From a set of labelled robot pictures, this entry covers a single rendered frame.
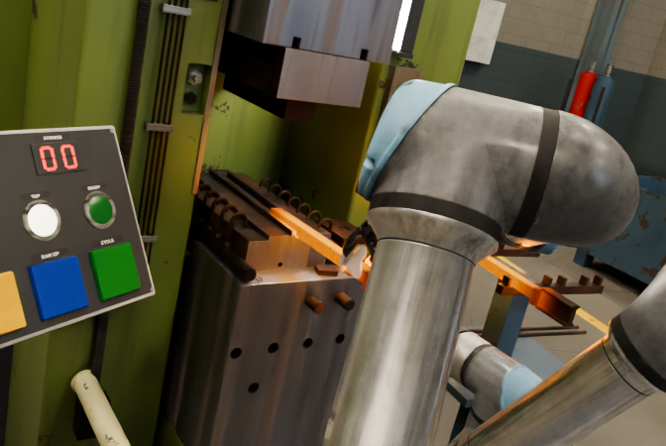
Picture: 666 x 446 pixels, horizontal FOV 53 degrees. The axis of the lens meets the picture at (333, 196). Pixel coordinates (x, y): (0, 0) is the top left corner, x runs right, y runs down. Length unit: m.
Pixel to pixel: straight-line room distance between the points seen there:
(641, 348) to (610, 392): 0.07
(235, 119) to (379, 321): 1.30
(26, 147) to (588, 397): 0.79
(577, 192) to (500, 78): 8.52
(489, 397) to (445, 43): 0.95
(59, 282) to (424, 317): 0.60
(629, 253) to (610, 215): 4.57
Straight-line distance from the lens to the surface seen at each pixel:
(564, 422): 0.83
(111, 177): 1.09
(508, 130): 0.56
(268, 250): 1.37
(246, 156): 1.83
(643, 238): 5.10
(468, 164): 0.55
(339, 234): 1.48
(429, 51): 1.65
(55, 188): 1.03
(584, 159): 0.57
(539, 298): 1.44
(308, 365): 1.49
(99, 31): 1.27
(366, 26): 1.34
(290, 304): 1.38
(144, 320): 1.49
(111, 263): 1.05
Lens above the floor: 1.45
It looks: 15 degrees down
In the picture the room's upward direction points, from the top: 13 degrees clockwise
